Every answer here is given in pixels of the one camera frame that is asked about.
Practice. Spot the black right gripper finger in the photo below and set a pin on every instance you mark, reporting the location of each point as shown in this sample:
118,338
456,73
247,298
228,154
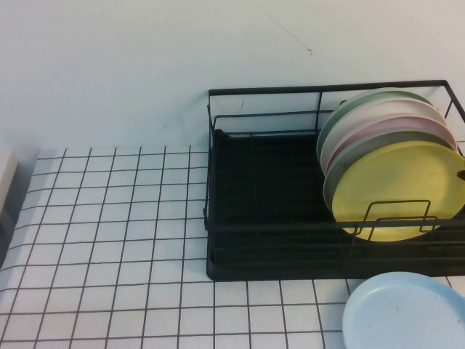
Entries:
462,175

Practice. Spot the yellow plate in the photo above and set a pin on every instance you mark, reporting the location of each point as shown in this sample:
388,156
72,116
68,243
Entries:
392,181

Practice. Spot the pink plate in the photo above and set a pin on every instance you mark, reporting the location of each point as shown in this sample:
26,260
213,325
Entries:
399,121

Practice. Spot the pale grey plate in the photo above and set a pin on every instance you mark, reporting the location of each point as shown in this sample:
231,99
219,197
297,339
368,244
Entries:
363,147

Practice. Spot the cream white plate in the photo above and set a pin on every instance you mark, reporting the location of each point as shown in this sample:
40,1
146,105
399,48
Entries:
348,116

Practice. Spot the green plate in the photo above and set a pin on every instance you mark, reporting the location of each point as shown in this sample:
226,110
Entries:
330,127

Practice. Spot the light blue plate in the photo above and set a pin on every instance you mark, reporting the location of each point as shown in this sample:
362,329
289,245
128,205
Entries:
399,312

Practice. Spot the black plastic drip tray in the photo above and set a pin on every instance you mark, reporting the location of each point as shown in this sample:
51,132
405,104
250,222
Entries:
272,174

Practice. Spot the white grid pattern tablecloth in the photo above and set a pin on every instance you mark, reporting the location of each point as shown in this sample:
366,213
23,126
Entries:
109,254

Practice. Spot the beige board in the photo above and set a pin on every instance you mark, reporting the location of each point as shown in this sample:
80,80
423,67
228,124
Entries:
7,181

